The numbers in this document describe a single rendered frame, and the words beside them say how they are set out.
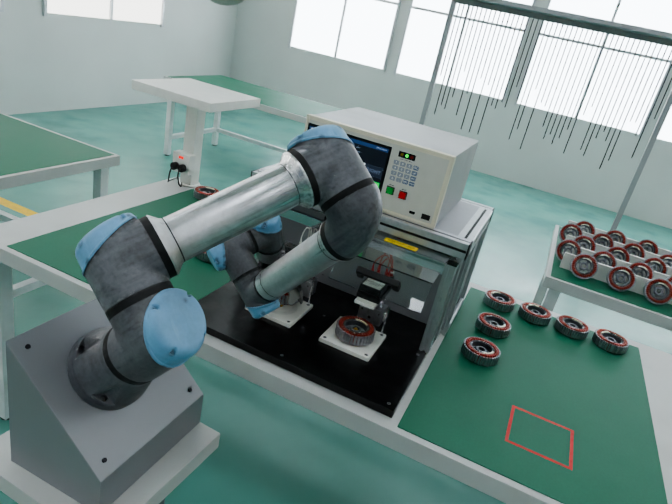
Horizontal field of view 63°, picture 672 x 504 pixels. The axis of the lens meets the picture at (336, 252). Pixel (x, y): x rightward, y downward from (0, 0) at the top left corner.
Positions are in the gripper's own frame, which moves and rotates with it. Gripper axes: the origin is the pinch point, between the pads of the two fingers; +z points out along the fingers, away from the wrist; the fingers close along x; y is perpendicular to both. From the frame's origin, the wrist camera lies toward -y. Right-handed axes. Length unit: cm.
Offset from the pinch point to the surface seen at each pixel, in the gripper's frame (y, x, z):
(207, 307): 15.0, -15.7, -2.3
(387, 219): -22.5, 22.6, -20.1
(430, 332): -8.3, 43.3, 3.6
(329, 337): 7.1, 19.0, 0.8
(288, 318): 6.4, 5.5, 1.2
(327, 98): -538, -272, 350
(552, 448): 10, 81, 3
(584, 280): -101, 89, 65
